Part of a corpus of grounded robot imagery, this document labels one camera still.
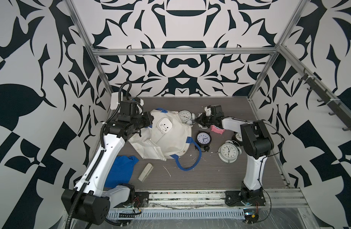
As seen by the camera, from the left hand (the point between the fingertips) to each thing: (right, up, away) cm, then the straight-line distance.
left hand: (152, 114), depth 75 cm
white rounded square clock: (+5, -7, +21) cm, 22 cm away
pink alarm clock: (+40, -10, +21) cm, 47 cm away
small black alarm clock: (+30, -16, +19) cm, 39 cm away
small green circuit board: (+49, -50, -4) cm, 70 cm away
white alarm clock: (+44, -22, +12) cm, 51 cm away
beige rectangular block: (-4, -32, +5) cm, 33 cm away
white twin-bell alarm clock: (+20, -2, +26) cm, 34 cm away
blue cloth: (-19, -32, +6) cm, 38 cm away
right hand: (+25, -2, +24) cm, 35 cm away
